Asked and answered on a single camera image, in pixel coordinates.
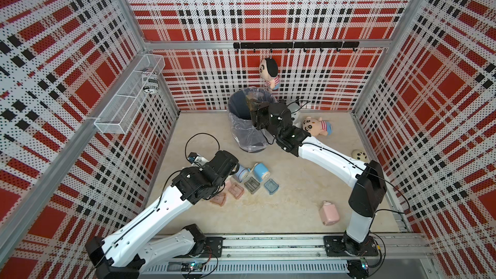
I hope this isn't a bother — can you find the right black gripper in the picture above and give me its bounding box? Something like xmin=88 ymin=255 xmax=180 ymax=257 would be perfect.
xmin=251 ymin=98 xmax=283 ymax=141

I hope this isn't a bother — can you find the translucent pink sharpener tray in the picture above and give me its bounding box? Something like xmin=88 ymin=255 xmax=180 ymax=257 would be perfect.
xmin=210 ymin=192 xmax=227 ymax=207

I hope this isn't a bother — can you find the grey bin with plastic liner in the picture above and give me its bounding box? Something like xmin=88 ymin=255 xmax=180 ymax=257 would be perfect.
xmin=227 ymin=87 xmax=276 ymax=153

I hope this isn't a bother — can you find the blue sharpener front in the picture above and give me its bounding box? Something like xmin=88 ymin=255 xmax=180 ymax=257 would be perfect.
xmin=232 ymin=165 xmax=251 ymax=183

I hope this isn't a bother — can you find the blue sharpener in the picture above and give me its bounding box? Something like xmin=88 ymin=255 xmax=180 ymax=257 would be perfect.
xmin=252 ymin=163 xmax=271 ymax=183
xmin=232 ymin=165 xmax=251 ymax=183

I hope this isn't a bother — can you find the translucent grey sharpener tray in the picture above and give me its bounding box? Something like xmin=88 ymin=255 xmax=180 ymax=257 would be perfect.
xmin=244 ymin=177 xmax=260 ymax=195

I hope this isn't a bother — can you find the translucent blue sharpener tray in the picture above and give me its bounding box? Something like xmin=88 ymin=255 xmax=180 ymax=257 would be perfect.
xmin=263 ymin=179 xmax=279 ymax=195

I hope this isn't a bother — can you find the pink sharpener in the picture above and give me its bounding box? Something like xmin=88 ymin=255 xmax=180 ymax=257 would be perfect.
xmin=319 ymin=201 xmax=340 ymax=226

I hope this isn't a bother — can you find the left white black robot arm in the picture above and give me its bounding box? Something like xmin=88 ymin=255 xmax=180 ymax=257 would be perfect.
xmin=85 ymin=150 xmax=240 ymax=278

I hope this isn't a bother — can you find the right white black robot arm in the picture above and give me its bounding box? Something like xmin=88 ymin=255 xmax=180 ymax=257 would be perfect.
xmin=247 ymin=98 xmax=387 ymax=256

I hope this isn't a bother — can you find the lying cartoon boy doll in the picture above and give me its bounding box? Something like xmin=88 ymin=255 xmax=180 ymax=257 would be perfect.
xmin=302 ymin=117 xmax=333 ymax=137

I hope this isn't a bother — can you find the hanging cartoon boy doll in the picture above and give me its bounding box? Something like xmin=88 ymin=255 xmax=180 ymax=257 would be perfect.
xmin=258 ymin=58 xmax=280 ymax=90

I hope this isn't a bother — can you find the left green circuit board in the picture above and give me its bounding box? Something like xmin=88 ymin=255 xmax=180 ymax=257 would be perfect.
xmin=181 ymin=262 xmax=204 ymax=273

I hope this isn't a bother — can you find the green circuit board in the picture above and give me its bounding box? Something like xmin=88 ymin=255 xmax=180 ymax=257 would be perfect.
xmin=347 ymin=260 xmax=369 ymax=279
xmin=181 ymin=262 xmax=204 ymax=273

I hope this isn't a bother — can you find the cream panda face ball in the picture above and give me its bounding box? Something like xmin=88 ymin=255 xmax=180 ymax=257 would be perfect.
xmin=351 ymin=149 xmax=369 ymax=163

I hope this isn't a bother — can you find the black white can in basket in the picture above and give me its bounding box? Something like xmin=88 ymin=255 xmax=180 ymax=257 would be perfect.
xmin=142 ymin=67 xmax=159 ymax=95

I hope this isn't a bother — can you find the right green circuit board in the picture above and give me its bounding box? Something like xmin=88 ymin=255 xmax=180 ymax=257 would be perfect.
xmin=347 ymin=260 xmax=369 ymax=279

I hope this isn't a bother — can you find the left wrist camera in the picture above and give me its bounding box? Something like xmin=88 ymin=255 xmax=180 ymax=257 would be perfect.
xmin=187 ymin=152 xmax=209 ymax=167

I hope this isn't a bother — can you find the black wall hook rail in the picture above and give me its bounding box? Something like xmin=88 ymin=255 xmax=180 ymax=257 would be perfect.
xmin=232 ymin=41 xmax=360 ymax=51

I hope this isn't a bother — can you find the white wire wall basket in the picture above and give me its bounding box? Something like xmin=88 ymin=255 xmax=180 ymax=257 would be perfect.
xmin=94 ymin=54 xmax=165 ymax=134

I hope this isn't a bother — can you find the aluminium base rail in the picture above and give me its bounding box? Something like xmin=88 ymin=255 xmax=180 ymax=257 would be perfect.
xmin=140 ymin=233 xmax=441 ymax=278

